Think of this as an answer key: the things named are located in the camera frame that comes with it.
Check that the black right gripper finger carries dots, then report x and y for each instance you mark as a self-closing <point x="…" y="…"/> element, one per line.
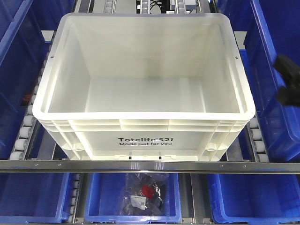
<point x="288" y="69"/>
<point x="288" y="95"/>

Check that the white plastic tote box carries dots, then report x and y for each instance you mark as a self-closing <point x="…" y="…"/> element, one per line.
<point x="138" y="87"/>

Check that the blue bin upper right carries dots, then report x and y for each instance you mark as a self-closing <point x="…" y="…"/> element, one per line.
<point x="272" y="28"/>

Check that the right roller track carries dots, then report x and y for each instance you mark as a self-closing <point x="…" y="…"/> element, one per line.
<point x="255" y="141"/>

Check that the roller track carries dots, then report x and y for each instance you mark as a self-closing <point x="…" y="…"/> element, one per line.
<point x="74" y="197"/>
<point x="255" y="141"/>
<point x="29" y="127"/>

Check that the blue bin lower right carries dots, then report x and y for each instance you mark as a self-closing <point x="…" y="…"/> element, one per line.
<point x="256" y="199"/>

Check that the plastic bag of parts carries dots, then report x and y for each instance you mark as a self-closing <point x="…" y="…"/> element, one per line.
<point x="143" y="194"/>

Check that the blue bin lower middle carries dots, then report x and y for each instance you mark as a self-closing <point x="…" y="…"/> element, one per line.
<point x="104" y="198"/>

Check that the lower left roller track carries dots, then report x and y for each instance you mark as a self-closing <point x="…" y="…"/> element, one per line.
<point x="74" y="197"/>

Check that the blue bin lower left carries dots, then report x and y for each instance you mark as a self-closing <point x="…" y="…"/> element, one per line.
<point x="35" y="197"/>

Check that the metal shelf rail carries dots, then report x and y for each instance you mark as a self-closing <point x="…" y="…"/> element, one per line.
<point x="55" y="166"/>

